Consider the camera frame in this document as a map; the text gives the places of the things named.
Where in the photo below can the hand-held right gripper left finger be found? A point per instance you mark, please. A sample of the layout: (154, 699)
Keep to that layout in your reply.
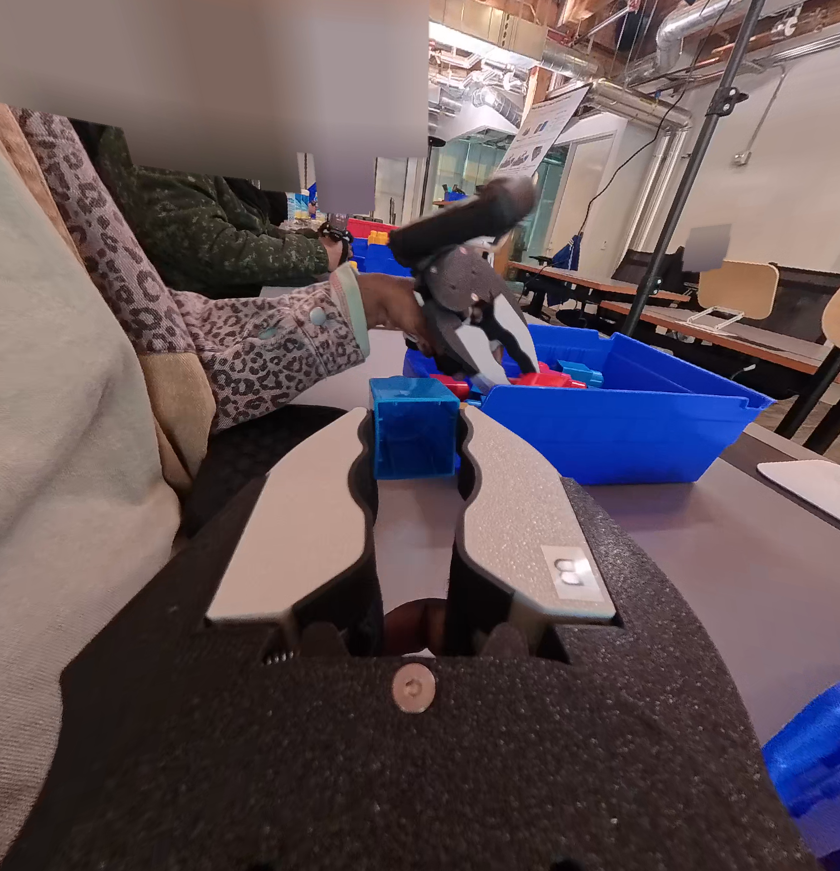
(291, 544)

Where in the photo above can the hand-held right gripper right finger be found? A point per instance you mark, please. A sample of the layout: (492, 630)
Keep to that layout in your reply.
(529, 524)

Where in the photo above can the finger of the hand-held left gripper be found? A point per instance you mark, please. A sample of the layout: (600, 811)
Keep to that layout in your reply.
(515, 326)
(478, 354)

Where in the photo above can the blue mega block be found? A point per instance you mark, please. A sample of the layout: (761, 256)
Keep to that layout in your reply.
(413, 435)

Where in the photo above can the blue plastic bin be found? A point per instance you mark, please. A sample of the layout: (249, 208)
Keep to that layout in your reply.
(597, 435)
(814, 762)
(382, 262)

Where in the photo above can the person's left forearm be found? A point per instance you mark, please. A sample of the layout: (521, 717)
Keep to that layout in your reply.
(257, 340)

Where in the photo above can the person's left hand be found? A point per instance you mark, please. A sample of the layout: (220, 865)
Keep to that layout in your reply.
(393, 303)

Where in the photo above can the blue cloth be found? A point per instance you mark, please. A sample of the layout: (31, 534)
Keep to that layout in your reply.
(568, 255)

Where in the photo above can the red plastic bin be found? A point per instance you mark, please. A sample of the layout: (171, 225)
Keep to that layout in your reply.
(372, 226)

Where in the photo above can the black cushion pad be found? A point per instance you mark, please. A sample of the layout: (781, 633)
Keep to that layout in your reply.
(257, 442)

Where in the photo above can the black office chair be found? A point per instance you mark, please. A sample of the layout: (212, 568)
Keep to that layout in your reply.
(814, 303)
(648, 269)

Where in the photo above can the wooden chair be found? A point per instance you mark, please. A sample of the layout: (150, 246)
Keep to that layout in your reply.
(736, 289)

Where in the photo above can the white poster stand base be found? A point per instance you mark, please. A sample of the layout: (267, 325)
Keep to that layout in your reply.
(808, 483)

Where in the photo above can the silver horizontal duct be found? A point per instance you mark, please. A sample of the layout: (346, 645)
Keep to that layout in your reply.
(501, 102)

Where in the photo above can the silver vertical duct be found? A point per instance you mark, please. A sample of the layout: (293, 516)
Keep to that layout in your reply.
(678, 27)

